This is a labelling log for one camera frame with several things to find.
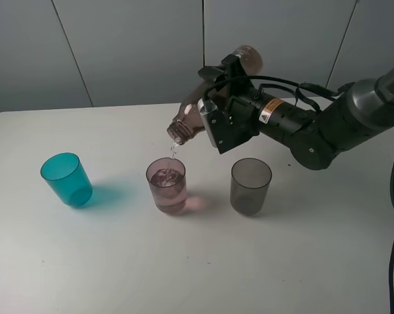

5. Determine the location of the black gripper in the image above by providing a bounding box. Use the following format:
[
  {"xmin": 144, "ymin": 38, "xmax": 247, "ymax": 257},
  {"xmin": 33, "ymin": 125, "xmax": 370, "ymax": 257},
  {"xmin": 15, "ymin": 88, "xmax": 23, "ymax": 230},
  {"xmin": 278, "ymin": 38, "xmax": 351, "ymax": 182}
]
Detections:
[{"xmin": 197, "ymin": 54, "xmax": 266, "ymax": 137}]

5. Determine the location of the brown translucent water bottle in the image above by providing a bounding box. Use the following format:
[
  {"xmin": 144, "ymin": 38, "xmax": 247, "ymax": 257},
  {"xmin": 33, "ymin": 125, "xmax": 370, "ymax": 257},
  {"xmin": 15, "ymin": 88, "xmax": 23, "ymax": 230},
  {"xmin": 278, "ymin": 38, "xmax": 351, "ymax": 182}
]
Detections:
[{"xmin": 167, "ymin": 45, "xmax": 263, "ymax": 145}]

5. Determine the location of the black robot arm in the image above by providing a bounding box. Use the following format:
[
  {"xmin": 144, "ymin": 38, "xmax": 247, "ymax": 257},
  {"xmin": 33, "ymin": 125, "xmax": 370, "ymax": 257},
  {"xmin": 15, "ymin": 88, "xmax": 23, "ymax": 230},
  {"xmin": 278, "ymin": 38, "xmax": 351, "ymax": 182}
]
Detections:
[{"xmin": 199, "ymin": 55, "xmax": 394, "ymax": 170}]

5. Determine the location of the grey translucent plastic cup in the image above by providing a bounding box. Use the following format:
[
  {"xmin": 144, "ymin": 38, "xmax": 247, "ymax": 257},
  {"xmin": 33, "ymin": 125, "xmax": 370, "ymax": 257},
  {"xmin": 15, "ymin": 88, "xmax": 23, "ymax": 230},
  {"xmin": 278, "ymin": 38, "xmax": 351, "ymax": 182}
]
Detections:
[{"xmin": 230, "ymin": 158, "xmax": 272, "ymax": 216}]

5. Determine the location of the pink translucent plastic cup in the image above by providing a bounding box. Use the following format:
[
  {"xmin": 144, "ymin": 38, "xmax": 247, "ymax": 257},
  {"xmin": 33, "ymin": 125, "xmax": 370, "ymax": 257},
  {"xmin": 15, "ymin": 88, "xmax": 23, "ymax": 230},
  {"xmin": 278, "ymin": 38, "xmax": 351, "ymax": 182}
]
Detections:
[{"xmin": 146, "ymin": 157, "xmax": 187, "ymax": 215}]

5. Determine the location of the teal plastic cup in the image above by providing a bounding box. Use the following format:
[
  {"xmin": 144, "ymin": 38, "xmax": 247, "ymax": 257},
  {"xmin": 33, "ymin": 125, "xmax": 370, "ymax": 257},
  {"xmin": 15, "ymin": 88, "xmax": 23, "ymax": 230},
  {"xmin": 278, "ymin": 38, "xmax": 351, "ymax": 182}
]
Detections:
[{"xmin": 41, "ymin": 152, "xmax": 93, "ymax": 207}]

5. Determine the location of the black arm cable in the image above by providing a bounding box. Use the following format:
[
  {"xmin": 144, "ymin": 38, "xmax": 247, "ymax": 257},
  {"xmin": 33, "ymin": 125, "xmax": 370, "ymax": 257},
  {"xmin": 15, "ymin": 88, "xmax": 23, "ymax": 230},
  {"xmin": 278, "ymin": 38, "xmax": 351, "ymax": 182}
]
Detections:
[{"xmin": 203, "ymin": 75, "xmax": 340, "ymax": 114}]

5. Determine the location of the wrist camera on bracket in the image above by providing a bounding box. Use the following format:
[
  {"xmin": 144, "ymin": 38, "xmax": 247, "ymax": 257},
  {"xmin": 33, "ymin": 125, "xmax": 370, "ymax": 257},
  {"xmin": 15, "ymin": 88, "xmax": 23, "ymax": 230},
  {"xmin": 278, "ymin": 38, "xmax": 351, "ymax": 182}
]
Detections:
[{"xmin": 198, "ymin": 97, "xmax": 259, "ymax": 154}]

